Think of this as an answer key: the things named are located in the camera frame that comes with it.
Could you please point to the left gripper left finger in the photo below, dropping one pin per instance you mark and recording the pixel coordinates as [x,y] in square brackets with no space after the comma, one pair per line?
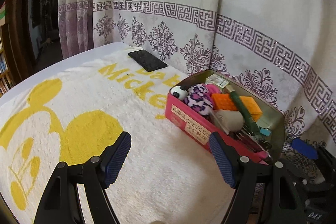
[60,202]

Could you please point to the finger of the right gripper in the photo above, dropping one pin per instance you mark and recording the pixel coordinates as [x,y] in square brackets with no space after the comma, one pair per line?
[304,149]

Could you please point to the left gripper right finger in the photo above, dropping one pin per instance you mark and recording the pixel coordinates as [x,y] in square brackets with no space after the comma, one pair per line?
[280,200]

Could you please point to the small white bottle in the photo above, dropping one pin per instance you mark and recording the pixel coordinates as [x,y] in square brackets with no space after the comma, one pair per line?
[228,120]

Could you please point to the panda figurine toy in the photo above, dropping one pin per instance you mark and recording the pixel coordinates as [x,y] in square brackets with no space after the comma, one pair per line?
[179,92]

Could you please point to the pink tin box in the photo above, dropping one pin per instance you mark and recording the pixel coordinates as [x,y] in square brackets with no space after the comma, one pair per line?
[268,118]

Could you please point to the white yellow Mickey towel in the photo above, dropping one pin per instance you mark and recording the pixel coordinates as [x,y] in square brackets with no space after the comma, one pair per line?
[166,177]

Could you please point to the small white printed carton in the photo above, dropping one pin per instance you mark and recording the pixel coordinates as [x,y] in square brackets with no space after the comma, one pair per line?
[217,80]

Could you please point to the white purple patterned curtain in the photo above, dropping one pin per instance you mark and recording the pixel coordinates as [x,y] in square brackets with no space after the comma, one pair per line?
[282,50]

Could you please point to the wooden bookshelf with books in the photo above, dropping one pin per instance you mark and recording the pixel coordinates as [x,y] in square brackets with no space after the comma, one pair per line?
[9,71]

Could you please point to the black smartphone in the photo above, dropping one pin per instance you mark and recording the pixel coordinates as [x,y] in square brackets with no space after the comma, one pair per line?
[148,61]

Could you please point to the sheer purple curtain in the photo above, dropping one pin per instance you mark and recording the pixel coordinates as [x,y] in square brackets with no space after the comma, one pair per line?
[75,19]

